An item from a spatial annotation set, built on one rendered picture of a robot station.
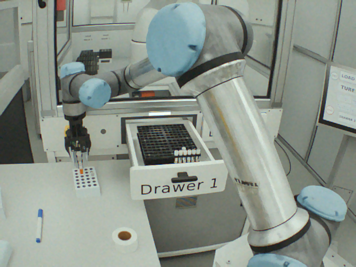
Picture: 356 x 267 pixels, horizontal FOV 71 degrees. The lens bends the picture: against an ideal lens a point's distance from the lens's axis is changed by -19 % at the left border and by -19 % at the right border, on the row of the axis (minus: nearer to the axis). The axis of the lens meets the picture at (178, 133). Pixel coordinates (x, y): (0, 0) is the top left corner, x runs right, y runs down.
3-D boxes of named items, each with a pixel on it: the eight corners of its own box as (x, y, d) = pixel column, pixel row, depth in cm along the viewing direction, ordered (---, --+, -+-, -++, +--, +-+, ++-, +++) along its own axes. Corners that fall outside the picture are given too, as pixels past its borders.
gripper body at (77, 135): (68, 156, 86) (63, 121, 80) (67, 142, 93) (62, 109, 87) (90, 153, 89) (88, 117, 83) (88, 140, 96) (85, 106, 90)
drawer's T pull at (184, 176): (197, 181, 83) (198, 177, 82) (171, 184, 81) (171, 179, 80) (194, 174, 86) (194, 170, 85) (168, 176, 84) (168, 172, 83)
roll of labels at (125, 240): (121, 257, 72) (119, 248, 70) (108, 241, 77) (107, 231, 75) (142, 248, 76) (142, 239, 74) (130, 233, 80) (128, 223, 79)
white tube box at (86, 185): (100, 195, 94) (99, 186, 92) (77, 198, 91) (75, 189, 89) (95, 174, 104) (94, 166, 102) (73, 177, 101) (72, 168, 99)
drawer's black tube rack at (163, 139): (198, 170, 98) (201, 154, 95) (145, 175, 94) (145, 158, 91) (181, 138, 117) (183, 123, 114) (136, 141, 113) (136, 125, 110)
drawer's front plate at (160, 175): (224, 190, 92) (230, 162, 87) (131, 200, 85) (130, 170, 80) (222, 187, 94) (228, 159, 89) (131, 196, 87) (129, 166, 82)
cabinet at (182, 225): (244, 249, 169) (279, 138, 132) (76, 269, 144) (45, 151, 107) (201, 168, 250) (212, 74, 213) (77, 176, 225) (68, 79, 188)
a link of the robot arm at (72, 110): (62, 96, 85) (86, 93, 88) (63, 109, 88) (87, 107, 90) (62, 105, 79) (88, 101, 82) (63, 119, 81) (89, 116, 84)
